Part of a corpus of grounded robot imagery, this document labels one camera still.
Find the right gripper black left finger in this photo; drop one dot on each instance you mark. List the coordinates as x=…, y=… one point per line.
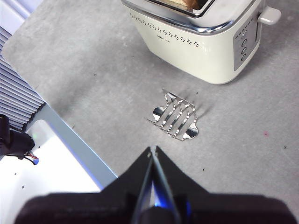
x=109, y=206

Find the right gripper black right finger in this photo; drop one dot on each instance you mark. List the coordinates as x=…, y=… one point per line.
x=215, y=207

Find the brown bread slice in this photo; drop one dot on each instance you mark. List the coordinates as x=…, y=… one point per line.
x=191, y=3

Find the cream toaster with chrome top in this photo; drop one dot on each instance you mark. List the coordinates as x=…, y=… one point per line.
x=205, y=53

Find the ribbed grey panel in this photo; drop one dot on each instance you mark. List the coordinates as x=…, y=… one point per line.
x=16, y=93

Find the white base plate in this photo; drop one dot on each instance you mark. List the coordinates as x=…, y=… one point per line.
x=46, y=179

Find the pale grey frame bar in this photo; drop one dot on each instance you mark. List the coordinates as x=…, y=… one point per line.
x=77, y=144

